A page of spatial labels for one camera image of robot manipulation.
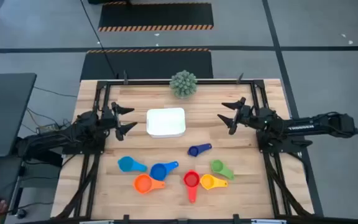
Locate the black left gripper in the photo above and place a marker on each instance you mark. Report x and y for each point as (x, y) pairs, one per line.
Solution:
(109, 116)

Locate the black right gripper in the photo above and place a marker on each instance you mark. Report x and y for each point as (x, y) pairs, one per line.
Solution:
(244, 115)

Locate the teal measuring cup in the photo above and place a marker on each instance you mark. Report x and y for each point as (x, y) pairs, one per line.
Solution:
(126, 164)

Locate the small dark blue measuring cup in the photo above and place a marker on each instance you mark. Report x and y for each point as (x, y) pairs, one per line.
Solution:
(193, 151)

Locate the green measuring cup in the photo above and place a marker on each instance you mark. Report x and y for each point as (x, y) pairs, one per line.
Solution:
(217, 165)

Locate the medium blue measuring cup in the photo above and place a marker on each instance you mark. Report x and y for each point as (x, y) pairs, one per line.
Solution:
(158, 171)

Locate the orange measuring cup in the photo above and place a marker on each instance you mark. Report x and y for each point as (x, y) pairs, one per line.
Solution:
(143, 183)

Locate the yellow measuring cup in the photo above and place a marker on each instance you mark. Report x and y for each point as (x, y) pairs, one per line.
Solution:
(207, 181)

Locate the red measuring cup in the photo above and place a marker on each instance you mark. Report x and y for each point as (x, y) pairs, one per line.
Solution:
(191, 180)

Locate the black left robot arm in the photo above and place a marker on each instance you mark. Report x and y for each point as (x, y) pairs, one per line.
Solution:
(73, 137)

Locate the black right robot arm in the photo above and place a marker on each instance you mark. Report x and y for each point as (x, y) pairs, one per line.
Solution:
(306, 126)

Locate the white plastic basket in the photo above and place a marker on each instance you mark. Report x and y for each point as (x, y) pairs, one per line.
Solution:
(166, 122)

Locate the small green potted plant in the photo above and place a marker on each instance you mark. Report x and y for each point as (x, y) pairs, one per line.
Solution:
(183, 84)

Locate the power strip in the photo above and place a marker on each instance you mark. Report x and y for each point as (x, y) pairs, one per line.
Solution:
(47, 128)

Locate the black hazard-striped floor mat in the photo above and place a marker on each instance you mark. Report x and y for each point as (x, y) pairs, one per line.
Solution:
(155, 15)

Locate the dark grey desk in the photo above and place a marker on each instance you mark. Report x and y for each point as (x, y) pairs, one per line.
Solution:
(5, 115)

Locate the black aluminium table frame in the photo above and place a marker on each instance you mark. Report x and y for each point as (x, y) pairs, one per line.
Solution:
(154, 82)

